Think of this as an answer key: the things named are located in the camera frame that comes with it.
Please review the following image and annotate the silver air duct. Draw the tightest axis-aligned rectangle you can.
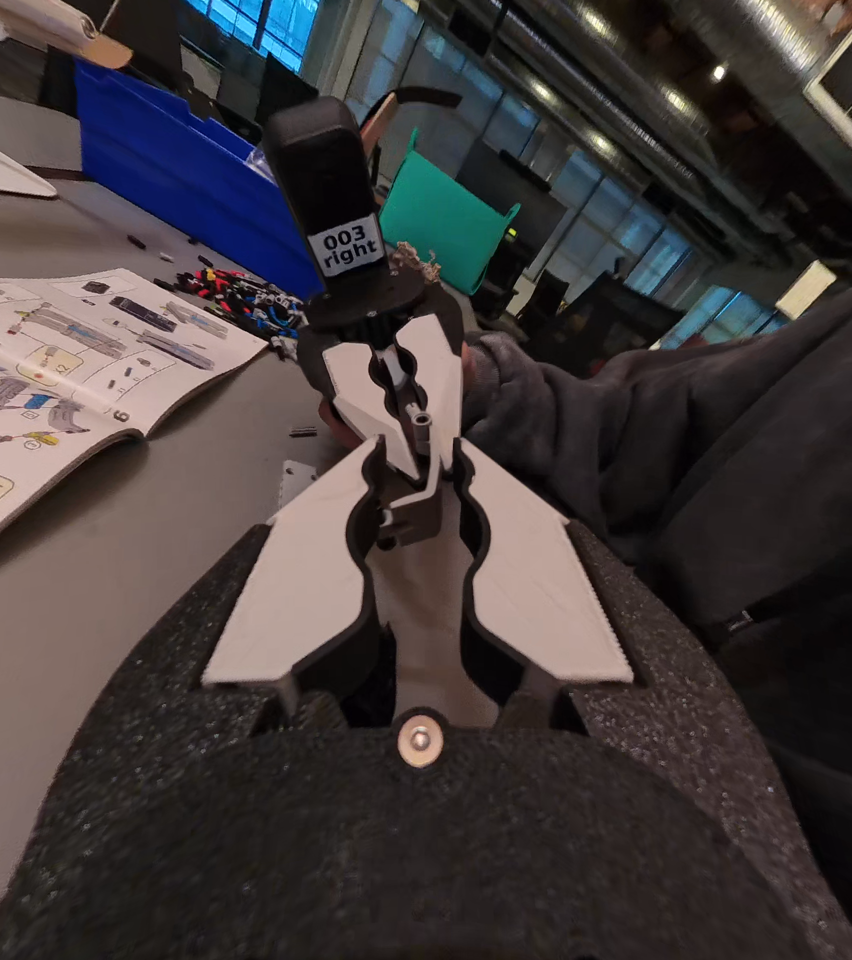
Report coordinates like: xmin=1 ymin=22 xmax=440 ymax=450
xmin=666 ymin=0 xmax=852 ymax=121

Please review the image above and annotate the grey desk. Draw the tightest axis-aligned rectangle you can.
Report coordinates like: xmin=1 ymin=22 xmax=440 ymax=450
xmin=0 ymin=82 xmax=352 ymax=960

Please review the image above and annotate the person's right hand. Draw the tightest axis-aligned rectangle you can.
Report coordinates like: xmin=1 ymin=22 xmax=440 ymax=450
xmin=317 ymin=401 xmax=366 ymax=447

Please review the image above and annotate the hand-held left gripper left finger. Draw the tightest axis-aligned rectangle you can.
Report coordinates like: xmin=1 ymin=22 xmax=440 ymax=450
xmin=201 ymin=437 xmax=388 ymax=712

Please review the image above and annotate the pile of small colourful pieces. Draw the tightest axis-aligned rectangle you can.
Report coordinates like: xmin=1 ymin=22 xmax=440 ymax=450
xmin=152 ymin=264 xmax=309 ymax=363

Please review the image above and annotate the large grid window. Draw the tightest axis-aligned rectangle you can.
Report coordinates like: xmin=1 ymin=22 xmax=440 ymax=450
xmin=186 ymin=0 xmax=322 ymax=74

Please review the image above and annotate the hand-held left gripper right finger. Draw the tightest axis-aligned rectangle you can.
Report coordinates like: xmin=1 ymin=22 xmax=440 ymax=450
xmin=453 ymin=437 xmax=635 ymax=699

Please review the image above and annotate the blue plastic bin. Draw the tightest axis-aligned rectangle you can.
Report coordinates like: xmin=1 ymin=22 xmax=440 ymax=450
xmin=72 ymin=56 xmax=326 ymax=300

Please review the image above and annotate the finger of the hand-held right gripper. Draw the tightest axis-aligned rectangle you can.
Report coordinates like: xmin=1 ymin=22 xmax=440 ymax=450
xmin=321 ymin=341 xmax=423 ymax=481
xmin=396 ymin=313 xmax=466 ymax=483

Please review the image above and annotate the black divider panel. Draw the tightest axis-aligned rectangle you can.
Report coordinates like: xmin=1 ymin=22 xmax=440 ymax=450
xmin=99 ymin=0 xmax=187 ymax=72

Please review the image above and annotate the white wall sign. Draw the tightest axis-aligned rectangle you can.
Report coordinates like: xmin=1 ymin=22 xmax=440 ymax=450
xmin=774 ymin=258 xmax=840 ymax=321

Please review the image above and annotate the green tote bag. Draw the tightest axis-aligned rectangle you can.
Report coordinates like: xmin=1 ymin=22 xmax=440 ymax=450
xmin=378 ymin=127 xmax=523 ymax=299

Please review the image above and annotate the black and wood curved lamp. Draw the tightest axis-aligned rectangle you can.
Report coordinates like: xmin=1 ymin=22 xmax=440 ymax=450
xmin=358 ymin=84 xmax=465 ymax=162

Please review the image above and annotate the wooden skeleton model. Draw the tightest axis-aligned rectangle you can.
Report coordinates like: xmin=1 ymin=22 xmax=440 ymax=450
xmin=392 ymin=240 xmax=444 ymax=285

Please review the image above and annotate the clear plastic bag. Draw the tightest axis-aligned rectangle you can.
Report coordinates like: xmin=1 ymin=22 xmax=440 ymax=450
xmin=244 ymin=141 xmax=279 ymax=189

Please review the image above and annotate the grey panel with holes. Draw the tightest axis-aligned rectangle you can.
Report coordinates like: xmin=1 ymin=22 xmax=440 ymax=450
xmin=276 ymin=459 xmax=321 ymax=520

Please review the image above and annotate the person's right forearm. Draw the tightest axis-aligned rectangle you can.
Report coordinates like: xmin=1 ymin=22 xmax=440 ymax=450
xmin=462 ymin=330 xmax=705 ymax=541

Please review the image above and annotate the white instruction booklet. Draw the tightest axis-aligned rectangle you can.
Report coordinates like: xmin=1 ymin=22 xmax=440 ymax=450
xmin=0 ymin=266 xmax=271 ymax=580

